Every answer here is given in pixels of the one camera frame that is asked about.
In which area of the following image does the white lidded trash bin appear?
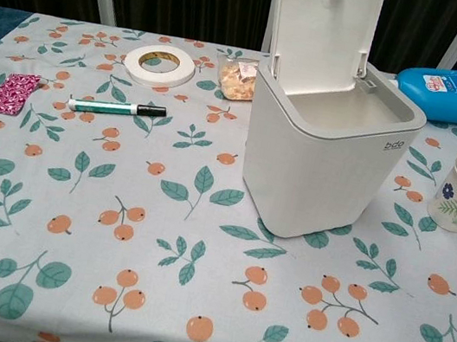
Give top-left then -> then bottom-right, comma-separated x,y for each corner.
230,0 -> 447,259

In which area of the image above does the clear bag of snacks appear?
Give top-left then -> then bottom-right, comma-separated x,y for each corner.
210,50 -> 261,105

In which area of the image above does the white tape roll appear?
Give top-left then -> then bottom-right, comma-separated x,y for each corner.
120,40 -> 198,95

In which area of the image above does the fruit and leaf tablecloth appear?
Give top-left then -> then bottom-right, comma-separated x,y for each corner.
0,5 -> 457,342

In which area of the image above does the green black marker pen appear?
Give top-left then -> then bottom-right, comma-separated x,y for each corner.
67,89 -> 169,127

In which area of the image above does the magenta patterned packet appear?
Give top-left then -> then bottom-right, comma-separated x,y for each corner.
0,68 -> 42,121

